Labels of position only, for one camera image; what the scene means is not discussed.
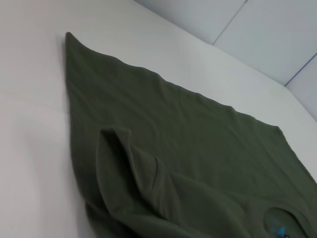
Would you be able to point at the dark green FREE! t-shirt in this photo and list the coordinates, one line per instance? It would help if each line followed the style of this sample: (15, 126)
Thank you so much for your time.
(185, 136)

